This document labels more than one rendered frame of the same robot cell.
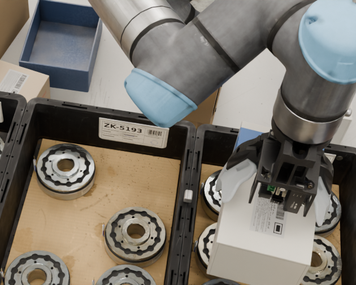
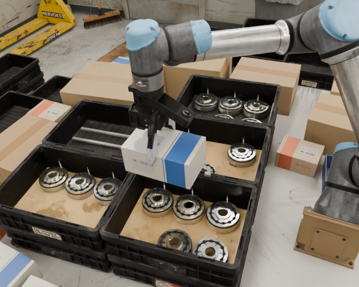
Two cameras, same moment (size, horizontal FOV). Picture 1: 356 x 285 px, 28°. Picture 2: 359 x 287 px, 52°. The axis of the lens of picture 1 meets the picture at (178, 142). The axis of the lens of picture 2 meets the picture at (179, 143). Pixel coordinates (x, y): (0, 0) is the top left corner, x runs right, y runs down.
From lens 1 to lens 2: 1.21 m
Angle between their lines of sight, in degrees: 70
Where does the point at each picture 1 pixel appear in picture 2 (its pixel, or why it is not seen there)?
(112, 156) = (253, 174)
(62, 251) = not seen: hidden behind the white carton
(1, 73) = (314, 147)
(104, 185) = (235, 170)
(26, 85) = (307, 156)
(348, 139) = not seen: outside the picture
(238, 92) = (341, 277)
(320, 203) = (143, 144)
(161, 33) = not seen: hidden behind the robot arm
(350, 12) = (145, 25)
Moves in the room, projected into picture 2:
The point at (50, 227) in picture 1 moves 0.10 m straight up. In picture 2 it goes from (213, 151) to (213, 131)
